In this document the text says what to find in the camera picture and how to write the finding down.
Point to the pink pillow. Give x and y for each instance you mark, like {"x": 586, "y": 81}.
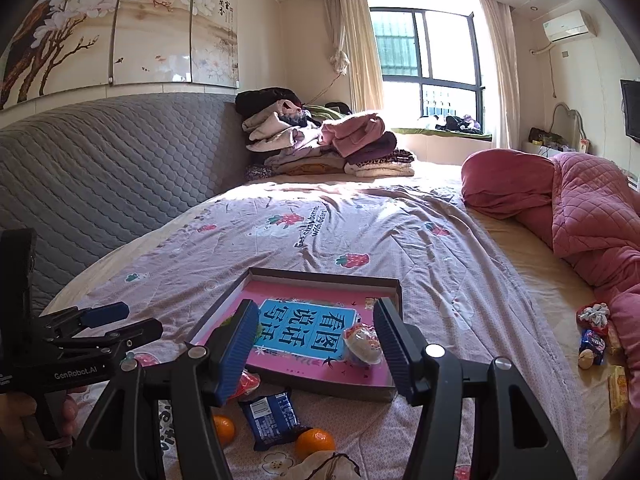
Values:
{"x": 505, "y": 185}

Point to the floral wall painting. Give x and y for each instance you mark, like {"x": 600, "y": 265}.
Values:
{"x": 150, "y": 25}

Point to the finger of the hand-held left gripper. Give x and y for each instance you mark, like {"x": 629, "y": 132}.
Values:
{"x": 105, "y": 312}
{"x": 135, "y": 334}

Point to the strawberry printed bed sheet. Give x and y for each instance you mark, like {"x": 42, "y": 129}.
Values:
{"x": 400, "y": 230}

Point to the dark framed window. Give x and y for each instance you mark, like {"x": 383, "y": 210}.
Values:
{"x": 400, "y": 45}

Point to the person's left hand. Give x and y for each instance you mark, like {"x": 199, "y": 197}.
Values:
{"x": 15, "y": 420}

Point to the pink quilted blanket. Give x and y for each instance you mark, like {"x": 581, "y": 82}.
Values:
{"x": 595, "y": 210}

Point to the pink workbook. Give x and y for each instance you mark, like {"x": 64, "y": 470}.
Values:
{"x": 310, "y": 294}

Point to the white plastic bag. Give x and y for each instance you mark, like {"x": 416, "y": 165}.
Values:
{"x": 325, "y": 467}

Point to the walnut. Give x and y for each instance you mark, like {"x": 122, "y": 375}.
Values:
{"x": 586, "y": 359}

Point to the pile of folded clothes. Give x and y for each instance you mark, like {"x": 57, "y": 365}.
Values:
{"x": 310, "y": 145}

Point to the small blue snack packet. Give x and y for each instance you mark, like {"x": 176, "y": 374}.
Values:
{"x": 592, "y": 342}

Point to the orange mandarin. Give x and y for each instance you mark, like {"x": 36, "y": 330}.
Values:
{"x": 226, "y": 431}
{"x": 315, "y": 442}

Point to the beige curtain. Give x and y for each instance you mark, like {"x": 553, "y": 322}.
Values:
{"x": 497, "y": 70}
{"x": 355, "y": 45}

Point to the dark blue snack packet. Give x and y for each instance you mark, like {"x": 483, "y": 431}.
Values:
{"x": 270, "y": 417}

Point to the white air conditioner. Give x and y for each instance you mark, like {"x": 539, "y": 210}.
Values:
{"x": 570, "y": 25}

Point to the clothes heap on windowsill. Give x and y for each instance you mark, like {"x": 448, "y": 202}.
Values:
{"x": 450, "y": 122}

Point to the yellow snack packet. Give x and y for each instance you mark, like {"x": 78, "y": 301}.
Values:
{"x": 618, "y": 390}

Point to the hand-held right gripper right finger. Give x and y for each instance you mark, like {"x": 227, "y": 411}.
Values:
{"x": 391, "y": 355}

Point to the wrapped round snack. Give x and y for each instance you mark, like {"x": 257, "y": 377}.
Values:
{"x": 362, "y": 349}

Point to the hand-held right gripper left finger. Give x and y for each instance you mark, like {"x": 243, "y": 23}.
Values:
{"x": 239, "y": 347}

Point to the green windowsill mat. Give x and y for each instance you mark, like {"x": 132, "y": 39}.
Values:
{"x": 425, "y": 132}

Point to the black wall television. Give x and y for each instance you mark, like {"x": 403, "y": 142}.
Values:
{"x": 631, "y": 110}

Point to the colourful snack packet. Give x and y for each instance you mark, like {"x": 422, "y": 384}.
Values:
{"x": 247, "y": 384}

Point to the grey quilted headboard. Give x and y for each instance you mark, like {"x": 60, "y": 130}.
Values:
{"x": 100, "y": 175}

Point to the pink box lid tray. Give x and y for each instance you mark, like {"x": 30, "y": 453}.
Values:
{"x": 325, "y": 388}

